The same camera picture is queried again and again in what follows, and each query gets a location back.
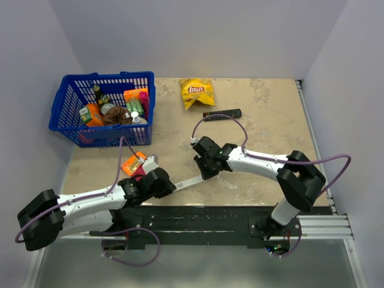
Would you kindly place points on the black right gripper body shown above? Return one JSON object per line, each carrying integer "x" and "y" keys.
{"x": 207, "y": 170}

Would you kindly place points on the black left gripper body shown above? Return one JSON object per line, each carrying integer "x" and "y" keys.
{"x": 165, "y": 190}

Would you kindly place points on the white remote control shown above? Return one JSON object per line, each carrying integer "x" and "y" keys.
{"x": 187, "y": 184}

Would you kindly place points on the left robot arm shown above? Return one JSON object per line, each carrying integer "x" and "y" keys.
{"x": 50, "y": 216}

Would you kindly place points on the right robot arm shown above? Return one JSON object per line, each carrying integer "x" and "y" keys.
{"x": 300, "y": 181}

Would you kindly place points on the black TV remote control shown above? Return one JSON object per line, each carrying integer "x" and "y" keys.
{"x": 222, "y": 115}

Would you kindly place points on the pink orange candy box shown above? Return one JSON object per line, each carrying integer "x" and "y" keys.
{"x": 133, "y": 166}

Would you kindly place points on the small white-capped bottle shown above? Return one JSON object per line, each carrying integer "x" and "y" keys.
{"x": 137, "y": 119}

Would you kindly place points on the yellow Lays chips bag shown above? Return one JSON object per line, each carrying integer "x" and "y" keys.
{"x": 196, "y": 90}

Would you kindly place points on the brown round package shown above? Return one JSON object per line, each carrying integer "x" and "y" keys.
{"x": 117, "y": 115}

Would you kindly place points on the orange green snack box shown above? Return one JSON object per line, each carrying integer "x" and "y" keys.
{"x": 137, "y": 100}

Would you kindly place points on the blue plastic shopping basket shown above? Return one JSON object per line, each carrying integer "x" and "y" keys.
{"x": 75, "y": 92}

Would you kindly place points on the orange juice carton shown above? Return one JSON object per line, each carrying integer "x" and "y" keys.
{"x": 90, "y": 115}

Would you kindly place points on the dark glass bottle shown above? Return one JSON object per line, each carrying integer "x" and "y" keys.
{"x": 103, "y": 101}

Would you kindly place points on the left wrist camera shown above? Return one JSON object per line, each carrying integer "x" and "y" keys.
{"x": 147, "y": 165}

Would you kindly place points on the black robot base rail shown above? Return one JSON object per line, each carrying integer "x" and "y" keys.
{"x": 197, "y": 225}

